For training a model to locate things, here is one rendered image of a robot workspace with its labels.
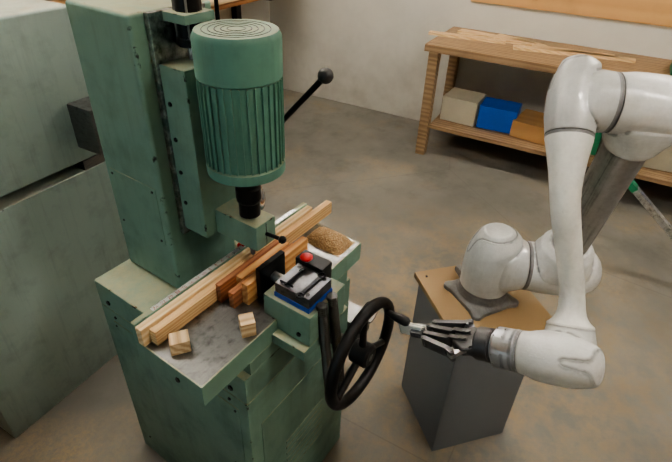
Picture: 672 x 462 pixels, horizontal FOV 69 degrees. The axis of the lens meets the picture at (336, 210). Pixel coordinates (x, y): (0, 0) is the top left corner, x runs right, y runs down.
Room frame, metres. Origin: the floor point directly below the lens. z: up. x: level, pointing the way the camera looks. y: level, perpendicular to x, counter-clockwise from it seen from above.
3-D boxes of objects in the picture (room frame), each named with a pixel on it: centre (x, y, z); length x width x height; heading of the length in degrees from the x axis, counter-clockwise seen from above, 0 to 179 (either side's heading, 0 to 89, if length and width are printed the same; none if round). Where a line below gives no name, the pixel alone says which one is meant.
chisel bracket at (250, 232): (0.99, 0.22, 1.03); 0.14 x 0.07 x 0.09; 57
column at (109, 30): (1.14, 0.45, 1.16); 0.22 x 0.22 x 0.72; 57
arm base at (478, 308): (1.23, -0.48, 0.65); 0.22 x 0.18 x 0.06; 27
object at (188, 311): (0.99, 0.20, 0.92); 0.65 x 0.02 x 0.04; 147
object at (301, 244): (0.94, 0.14, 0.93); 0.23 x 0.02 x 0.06; 147
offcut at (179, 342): (0.71, 0.32, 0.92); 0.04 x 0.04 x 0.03; 23
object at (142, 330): (0.96, 0.24, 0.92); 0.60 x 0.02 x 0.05; 147
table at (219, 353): (0.89, 0.14, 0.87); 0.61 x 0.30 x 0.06; 147
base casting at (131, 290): (1.04, 0.31, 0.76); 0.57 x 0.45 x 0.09; 57
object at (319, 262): (0.85, 0.06, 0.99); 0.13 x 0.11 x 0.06; 147
